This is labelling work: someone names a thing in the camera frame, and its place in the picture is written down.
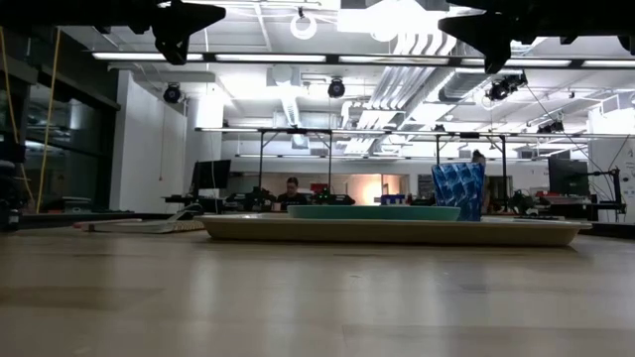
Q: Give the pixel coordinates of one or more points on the black computer monitor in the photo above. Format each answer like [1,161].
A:
[568,177]
[211,174]

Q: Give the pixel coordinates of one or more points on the teal round plate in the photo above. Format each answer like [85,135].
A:
[372,213]

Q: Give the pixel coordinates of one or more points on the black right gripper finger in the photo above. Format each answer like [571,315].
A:
[488,32]

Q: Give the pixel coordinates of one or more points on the red box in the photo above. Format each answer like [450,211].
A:
[319,188]

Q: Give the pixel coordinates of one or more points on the black background robot arm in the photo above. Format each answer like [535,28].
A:
[522,202]
[250,201]
[335,200]

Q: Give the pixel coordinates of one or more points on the black ceiling spot lamp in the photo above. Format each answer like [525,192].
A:
[551,127]
[172,93]
[336,88]
[503,89]

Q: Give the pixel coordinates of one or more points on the seated person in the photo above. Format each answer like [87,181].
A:
[292,198]

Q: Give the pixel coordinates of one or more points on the beige plastic tray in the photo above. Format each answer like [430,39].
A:
[347,233]

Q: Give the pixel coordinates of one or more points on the dark grey box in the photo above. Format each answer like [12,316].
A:
[74,204]

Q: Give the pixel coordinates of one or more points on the blue storage box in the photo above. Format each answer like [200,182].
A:
[393,200]

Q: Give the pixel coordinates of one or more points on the standing person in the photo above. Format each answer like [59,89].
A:
[478,156]

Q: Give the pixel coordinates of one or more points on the blue translucent plastic cup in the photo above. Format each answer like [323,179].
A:
[459,191]

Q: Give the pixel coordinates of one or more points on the grey ceiling duct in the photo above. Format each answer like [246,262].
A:
[461,86]

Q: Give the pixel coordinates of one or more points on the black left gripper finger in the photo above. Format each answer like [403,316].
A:
[173,27]

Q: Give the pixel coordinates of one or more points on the black background rig frame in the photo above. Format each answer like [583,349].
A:
[330,163]
[503,168]

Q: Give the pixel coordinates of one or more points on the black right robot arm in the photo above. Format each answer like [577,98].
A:
[617,20]

